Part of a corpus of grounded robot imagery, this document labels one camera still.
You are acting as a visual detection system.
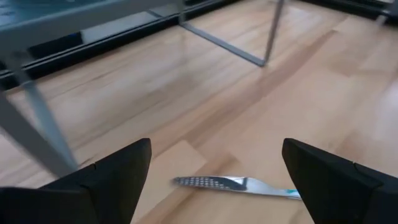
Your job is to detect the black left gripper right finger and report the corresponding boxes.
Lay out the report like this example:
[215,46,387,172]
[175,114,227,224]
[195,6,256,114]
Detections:
[281,138,398,224]

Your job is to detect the knife with blue striped handle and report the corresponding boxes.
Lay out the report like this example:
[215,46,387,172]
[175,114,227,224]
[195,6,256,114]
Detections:
[172,175,302,200]

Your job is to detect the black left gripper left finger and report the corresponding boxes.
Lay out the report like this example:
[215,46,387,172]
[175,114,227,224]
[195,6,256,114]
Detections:
[0,138,153,224]

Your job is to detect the grey perforated metal shelf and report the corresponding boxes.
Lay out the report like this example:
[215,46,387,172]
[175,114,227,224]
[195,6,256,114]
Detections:
[0,0,285,179]

